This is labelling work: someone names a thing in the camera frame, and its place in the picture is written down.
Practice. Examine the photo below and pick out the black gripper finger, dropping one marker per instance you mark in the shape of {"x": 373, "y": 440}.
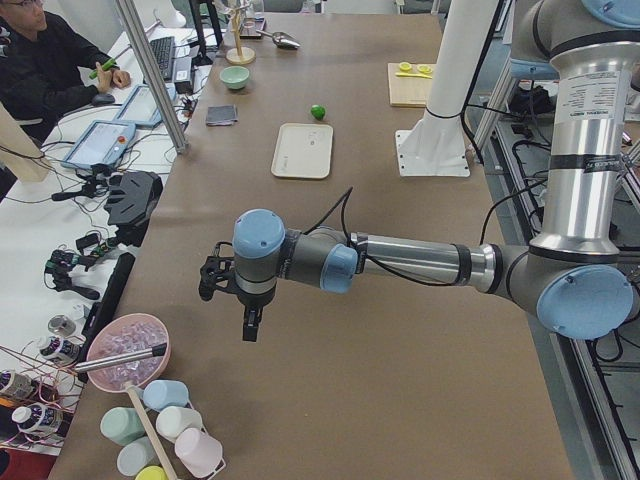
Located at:
{"x": 251, "y": 323}

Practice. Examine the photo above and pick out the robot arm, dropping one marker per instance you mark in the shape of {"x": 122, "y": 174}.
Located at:
{"x": 567, "y": 276}

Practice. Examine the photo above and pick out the pale green plastic cup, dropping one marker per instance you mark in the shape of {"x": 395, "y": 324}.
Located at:
{"x": 136, "y": 456}

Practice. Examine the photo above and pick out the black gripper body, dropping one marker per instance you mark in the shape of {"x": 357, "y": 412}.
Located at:
{"x": 254, "y": 299}

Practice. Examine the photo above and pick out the mint green bowl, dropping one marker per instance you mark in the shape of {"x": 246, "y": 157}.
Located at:
{"x": 235, "y": 77}

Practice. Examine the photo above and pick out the white rabbit tray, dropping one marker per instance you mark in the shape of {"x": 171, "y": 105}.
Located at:
{"x": 303, "y": 151}

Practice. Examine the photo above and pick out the aluminium frame post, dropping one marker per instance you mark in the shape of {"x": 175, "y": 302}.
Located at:
{"x": 134, "y": 28}

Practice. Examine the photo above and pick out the grey folded cloth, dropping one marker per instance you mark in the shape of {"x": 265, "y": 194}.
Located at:
{"x": 222, "y": 115}

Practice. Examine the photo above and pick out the black keyboard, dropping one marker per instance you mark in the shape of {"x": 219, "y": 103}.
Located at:
{"x": 163, "y": 51}

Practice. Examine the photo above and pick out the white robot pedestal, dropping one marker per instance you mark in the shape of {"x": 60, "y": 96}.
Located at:
{"x": 436, "y": 146}

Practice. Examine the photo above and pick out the metal scoop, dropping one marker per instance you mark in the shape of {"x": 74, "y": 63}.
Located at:
{"x": 282, "y": 40}

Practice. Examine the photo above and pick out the pink plastic cup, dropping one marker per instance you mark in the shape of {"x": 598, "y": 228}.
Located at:
{"x": 199, "y": 452}

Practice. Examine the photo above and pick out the seated person in black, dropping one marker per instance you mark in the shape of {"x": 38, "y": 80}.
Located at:
{"x": 50, "y": 70}

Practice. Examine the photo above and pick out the green lime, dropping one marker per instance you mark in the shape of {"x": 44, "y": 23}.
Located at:
{"x": 318, "y": 111}

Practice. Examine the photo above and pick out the wooden mug tree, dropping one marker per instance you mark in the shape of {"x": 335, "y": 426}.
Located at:
{"x": 235, "y": 52}

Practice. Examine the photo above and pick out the wooden cutting board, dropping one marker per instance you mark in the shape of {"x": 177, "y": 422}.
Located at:
{"x": 408, "y": 92}

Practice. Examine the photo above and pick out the yellow plastic cup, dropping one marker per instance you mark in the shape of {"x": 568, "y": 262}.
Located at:
{"x": 152, "y": 472}

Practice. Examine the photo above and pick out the yellow plastic knife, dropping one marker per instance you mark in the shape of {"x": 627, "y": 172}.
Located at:
{"x": 412, "y": 75}

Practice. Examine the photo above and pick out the blue plastic cup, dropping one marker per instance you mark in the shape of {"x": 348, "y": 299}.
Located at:
{"x": 160, "y": 394}

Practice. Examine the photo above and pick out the white plastic cup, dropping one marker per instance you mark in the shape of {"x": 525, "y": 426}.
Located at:
{"x": 172, "y": 421}

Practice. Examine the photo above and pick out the blue teach pendant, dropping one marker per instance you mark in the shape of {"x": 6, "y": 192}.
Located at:
{"x": 102, "y": 143}
{"x": 140, "y": 108}

